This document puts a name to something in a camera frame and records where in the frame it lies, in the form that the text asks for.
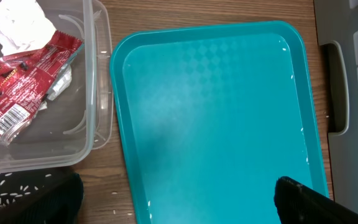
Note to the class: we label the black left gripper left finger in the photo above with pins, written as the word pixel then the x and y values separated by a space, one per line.
pixel 58 203

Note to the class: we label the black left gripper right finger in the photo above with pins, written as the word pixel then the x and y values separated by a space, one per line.
pixel 298 204

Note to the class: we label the red snack wrapper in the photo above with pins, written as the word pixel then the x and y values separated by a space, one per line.
pixel 25 79

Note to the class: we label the white napkin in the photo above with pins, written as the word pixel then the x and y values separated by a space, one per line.
pixel 24 29

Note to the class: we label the black waste tray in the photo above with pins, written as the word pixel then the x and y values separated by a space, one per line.
pixel 47 196

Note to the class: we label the grey dishwasher rack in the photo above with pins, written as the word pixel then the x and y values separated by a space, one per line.
pixel 337 30

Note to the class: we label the spilled white rice pile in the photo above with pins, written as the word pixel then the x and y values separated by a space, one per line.
pixel 14 186

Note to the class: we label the clear plastic bin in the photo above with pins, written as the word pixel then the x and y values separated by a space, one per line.
pixel 79 119

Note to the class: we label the teal serving tray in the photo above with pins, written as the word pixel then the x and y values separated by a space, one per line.
pixel 210 117

